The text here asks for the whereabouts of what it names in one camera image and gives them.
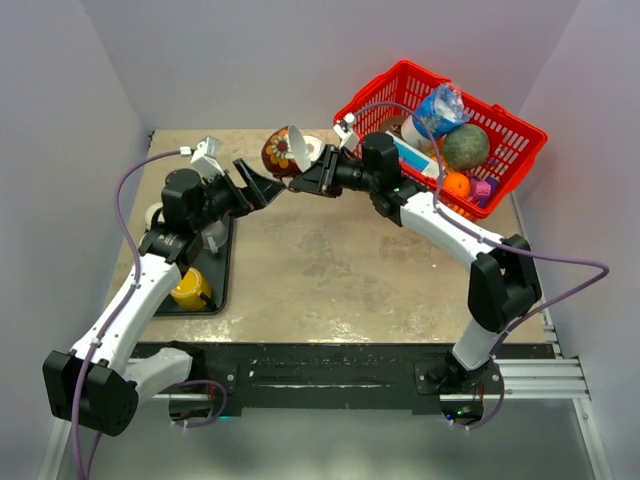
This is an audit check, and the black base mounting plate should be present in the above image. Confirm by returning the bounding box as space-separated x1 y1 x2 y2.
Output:
162 343 552 421

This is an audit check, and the black plastic tray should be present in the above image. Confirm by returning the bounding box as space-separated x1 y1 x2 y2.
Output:
156 216 235 316

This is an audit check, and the orange fruit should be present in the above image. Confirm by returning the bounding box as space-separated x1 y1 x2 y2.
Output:
443 172 471 199

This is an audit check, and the blue white snack bag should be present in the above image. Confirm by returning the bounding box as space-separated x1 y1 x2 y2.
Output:
412 83 470 140

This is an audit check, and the black labelled can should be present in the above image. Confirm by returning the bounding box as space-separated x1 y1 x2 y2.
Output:
303 135 325 163

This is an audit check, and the purple toy block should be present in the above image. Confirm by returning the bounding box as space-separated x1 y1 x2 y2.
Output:
469 175 499 208

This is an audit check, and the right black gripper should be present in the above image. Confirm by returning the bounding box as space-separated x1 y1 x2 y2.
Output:
291 144 379 198

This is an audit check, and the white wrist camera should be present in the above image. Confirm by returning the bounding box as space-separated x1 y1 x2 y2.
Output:
333 113 360 152
179 136 224 182

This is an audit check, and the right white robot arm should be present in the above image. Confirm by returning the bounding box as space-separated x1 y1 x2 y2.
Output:
289 133 541 393

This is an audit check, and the brown floral mug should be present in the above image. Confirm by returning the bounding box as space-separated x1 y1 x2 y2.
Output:
261 124 312 180

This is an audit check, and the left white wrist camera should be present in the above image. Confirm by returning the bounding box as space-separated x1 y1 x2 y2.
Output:
179 136 224 182

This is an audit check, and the yellow mug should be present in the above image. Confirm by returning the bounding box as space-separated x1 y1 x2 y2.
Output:
170 267 215 312

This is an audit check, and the green melon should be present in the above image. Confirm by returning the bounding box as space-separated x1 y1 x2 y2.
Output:
442 123 490 171

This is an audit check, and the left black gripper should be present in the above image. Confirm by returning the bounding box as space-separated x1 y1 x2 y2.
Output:
192 158 284 232

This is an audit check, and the pale blue mug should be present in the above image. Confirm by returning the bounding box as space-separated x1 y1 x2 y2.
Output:
201 220 229 255

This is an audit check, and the red plastic basket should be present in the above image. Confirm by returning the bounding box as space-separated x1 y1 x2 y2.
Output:
333 60 548 221

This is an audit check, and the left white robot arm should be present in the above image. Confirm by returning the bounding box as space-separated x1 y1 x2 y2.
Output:
43 159 285 436

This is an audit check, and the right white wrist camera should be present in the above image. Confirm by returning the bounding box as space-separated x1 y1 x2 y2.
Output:
333 113 360 152

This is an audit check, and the blue white box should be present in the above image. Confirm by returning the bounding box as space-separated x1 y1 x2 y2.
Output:
392 135 440 180

